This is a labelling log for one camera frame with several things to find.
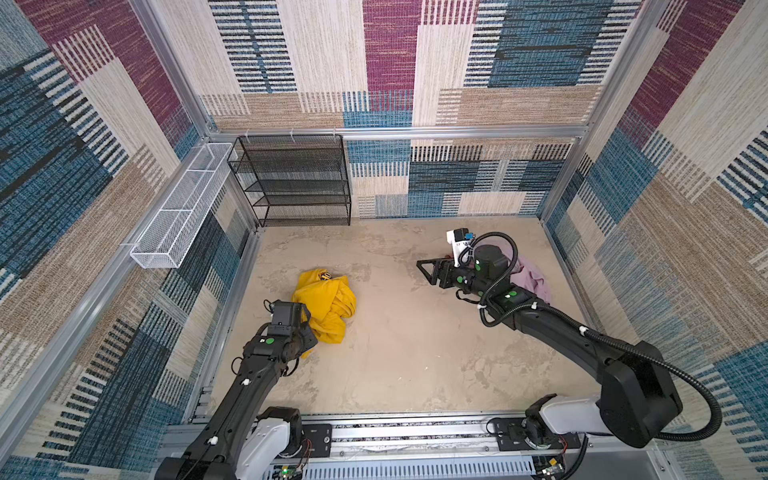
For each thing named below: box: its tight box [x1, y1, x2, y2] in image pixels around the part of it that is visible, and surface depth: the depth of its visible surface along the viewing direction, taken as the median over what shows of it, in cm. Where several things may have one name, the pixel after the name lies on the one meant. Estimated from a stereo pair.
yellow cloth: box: [292, 268, 357, 359], surface depth 89 cm
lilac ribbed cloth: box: [510, 257, 552, 305], surface depth 100 cm
